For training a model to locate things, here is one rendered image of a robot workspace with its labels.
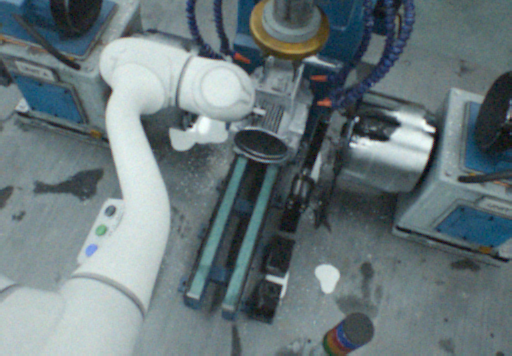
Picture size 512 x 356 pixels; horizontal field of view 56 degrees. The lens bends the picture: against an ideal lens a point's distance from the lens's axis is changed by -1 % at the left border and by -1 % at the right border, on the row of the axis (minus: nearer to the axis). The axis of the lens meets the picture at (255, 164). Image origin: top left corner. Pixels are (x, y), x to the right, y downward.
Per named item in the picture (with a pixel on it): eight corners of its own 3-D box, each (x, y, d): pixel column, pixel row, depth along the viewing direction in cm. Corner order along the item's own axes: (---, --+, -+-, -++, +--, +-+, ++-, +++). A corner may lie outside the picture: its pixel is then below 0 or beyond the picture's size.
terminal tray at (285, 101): (264, 71, 135) (266, 53, 129) (301, 81, 134) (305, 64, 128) (251, 104, 129) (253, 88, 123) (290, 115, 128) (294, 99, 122)
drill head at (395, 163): (318, 113, 149) (336, 59, 127) (450, 151, 146) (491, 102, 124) (298, 182, 137) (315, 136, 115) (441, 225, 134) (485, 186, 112)
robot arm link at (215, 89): (263, 79, 96) (201, 60, 97) (258, 64, 81) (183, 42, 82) (247, 131, 97) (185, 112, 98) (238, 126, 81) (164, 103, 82)
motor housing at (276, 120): (246, 99, 149) (250, 58, 132) (306, 116, 147) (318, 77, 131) (226, 153, 139) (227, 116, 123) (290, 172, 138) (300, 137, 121)
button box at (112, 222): (118, 207, 120) (105, 196, 116) (140, 210, 117) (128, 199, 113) (87, 272, 112) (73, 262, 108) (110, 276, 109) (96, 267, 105)
